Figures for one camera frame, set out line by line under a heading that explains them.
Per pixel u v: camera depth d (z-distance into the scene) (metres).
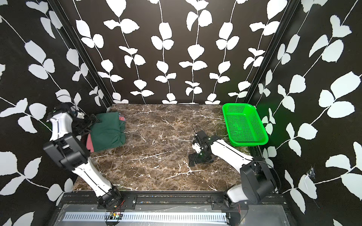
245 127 1.07
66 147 0.54
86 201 0.75
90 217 0.70
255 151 0.98
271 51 0.86
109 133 0.93
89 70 0.96
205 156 0.70
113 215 0.70
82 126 0.76
